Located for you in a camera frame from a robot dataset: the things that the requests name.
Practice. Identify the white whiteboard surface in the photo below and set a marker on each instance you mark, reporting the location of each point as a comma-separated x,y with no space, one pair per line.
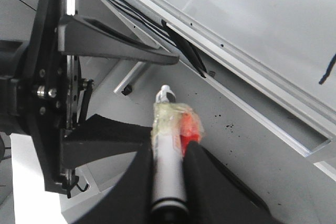
294,38

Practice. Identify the aluminium whiteboard tray rail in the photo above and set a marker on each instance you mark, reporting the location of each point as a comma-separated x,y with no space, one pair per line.
307,108

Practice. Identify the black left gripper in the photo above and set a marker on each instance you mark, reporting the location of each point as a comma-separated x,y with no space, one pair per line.
41,83

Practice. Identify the white round metal bar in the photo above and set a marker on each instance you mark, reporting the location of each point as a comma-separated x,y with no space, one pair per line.
130,73

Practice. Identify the red round magnet taped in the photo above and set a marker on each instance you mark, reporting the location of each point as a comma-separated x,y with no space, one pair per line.
191,129

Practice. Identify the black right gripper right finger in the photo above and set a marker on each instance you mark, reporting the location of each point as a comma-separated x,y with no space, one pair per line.
213,197

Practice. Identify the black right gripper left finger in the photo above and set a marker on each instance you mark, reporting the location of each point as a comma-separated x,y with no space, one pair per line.
129,200

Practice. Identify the white whiteboard marker black tip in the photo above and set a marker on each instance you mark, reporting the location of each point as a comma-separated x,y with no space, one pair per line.
168,204

